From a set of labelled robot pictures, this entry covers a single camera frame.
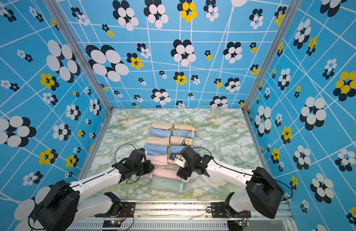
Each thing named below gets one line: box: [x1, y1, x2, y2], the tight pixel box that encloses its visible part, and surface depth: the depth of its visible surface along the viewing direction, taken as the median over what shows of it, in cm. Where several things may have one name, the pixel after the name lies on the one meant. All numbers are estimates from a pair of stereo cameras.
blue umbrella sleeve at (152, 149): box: [143, 144, 170, 156], surface depth 93 cm
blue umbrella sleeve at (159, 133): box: [149, 125, 172, 138], surface depth 104 cm
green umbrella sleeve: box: [150, 174, 184, 194], surface depth 80 cm
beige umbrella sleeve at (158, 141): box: [146, 136, 171, 146], surface depth 98 cm
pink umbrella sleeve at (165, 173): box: [147, 166, 181, 180], surface depth 84 cm
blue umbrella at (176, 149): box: [170, 145, 187, 154], surface depth 95 cm
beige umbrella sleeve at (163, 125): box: [152, 121, 174, 131], surface depth 107 cm
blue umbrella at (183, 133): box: [171, 129, 195, 139], surface depth 103 cm
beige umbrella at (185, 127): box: [173, 124, 202, 132], surface depth 106 cm
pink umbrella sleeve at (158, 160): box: [145, 154, 170, 166], surface depth 90 cm
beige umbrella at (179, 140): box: [169, 136, 193, 146], surface depth 98 cm
